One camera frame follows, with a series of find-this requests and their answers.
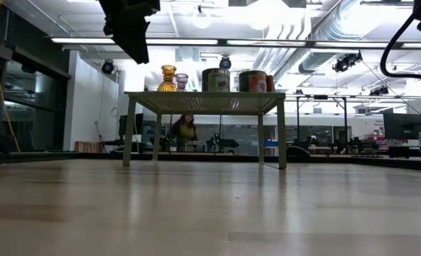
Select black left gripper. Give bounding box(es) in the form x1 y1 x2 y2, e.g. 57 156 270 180
98 0 161 65

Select amber glass candle holder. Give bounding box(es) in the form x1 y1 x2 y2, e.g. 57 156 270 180
156 64 178 92

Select purple glass candle holder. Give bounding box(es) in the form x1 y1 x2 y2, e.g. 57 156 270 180
174 73 190 92

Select white label candle tin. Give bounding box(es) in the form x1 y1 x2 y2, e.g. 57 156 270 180
201 68 231 93

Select orange label candle tin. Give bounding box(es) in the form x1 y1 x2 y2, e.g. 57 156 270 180
238 70 277 93

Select round pendant lamp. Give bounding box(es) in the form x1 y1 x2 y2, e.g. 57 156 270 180
191 5 213 30

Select black monitor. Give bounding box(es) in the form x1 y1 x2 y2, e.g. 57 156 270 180
383 112 421 140
118 112 144 137

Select green perforated metal shelf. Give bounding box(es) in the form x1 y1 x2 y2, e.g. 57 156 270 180
122 90 290 170

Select person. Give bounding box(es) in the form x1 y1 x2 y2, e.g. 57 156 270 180
170 113 199 152

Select wooden crate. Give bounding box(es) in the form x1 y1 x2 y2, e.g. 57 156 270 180
74 141 105 154

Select overhead light bar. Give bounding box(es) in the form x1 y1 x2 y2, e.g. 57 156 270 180
50 37 421 50

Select black ceiling spotlight cluster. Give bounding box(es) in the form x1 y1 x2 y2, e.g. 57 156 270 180
332 51 363 73

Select black track spotlights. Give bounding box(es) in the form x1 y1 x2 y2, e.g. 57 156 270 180
369 86 390 97

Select black aluminium table frame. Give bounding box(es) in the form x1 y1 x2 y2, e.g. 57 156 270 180
0 151 421 172

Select yellow cable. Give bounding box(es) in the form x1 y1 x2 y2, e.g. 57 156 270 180
0 0 22 154

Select black metal rig frame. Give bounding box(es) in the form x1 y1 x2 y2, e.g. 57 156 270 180
294 94 349 145

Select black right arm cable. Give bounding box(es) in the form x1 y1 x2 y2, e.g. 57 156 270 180
379 13 421 83

